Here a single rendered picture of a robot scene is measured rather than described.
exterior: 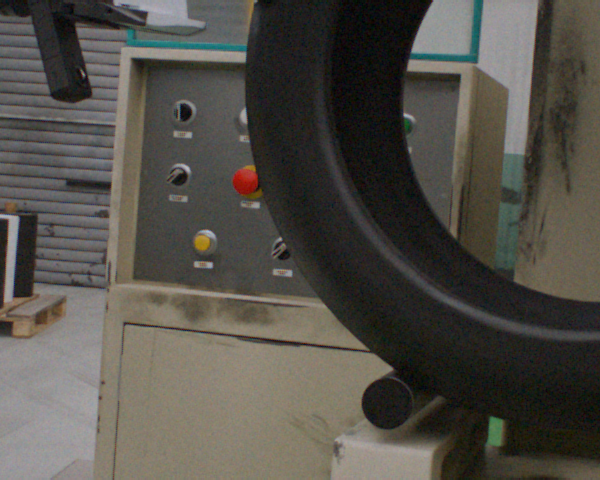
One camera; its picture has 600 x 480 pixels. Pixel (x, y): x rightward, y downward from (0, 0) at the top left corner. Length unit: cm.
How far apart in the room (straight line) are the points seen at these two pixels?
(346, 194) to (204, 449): 95
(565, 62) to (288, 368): 68
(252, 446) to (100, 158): 890
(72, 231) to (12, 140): 95
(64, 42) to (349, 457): 50
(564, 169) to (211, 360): 71
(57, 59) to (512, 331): 53
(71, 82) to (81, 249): 950
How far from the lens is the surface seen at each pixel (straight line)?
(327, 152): 103
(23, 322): 753
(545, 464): 136
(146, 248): 197
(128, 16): 121
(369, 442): 109
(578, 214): 141
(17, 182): 1091
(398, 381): 107
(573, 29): 142
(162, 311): 191
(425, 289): 101
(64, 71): 125
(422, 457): 107
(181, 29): 121
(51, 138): 1081
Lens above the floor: 109
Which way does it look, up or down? 3 degrees down
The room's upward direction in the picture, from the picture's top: 4 degrees clockwise
